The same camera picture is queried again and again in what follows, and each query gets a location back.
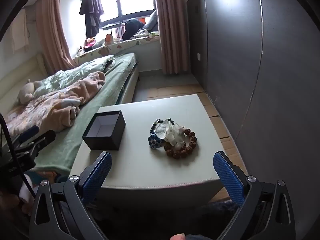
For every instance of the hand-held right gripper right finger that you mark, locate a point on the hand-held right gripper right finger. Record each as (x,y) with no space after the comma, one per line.
(227,175)

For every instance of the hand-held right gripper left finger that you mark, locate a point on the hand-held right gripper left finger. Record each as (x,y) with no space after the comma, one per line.
(100,172)

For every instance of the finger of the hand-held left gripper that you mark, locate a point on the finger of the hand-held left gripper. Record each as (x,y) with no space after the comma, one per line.
(42,140)
(28,132)

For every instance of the black gift box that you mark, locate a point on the black gift box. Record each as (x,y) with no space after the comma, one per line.
(105,136)

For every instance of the blue flower hair ornament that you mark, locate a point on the blue flower hair ornament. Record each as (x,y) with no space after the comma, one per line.
(153,141)

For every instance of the person's right hand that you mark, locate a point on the person's right hand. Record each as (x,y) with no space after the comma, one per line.
(178,237)

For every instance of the dark patterned cloth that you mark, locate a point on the dark patterned cloth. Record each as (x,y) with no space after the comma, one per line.
(220,208)

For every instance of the white low table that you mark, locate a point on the white low table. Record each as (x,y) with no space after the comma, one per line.
(140,162)

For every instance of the beige plush toy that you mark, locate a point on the beige plush toy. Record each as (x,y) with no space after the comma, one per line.
(26,91)

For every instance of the pink fleece blanket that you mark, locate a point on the pink fleece blanket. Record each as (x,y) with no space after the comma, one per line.
(62,100)

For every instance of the pale green quilt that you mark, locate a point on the pale green quilt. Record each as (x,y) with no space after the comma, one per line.
(75,77)

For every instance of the bed with green sheet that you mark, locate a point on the bed with green sheet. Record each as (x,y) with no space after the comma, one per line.
(132,85)

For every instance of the pink curtain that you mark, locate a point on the pink curtain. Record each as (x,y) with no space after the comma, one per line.
(52,30)
(172,30)

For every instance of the pink stuffed toy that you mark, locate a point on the pink stuffed toy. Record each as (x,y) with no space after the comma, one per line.
(89,43)

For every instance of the orange paper bag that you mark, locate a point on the orange paper bag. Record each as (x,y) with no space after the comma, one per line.
(109,38)

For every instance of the patterned window seat cushion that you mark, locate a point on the patterned window seat cushion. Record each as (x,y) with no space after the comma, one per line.
(125,46)

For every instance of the hanging dark clothes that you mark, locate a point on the hanging dark clothes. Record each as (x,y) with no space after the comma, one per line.
(91,5)

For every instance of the black bag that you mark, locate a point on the black bag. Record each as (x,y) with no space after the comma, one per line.
(132,28)

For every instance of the grey pillow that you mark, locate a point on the grey pillow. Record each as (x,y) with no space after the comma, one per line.
(152,21)

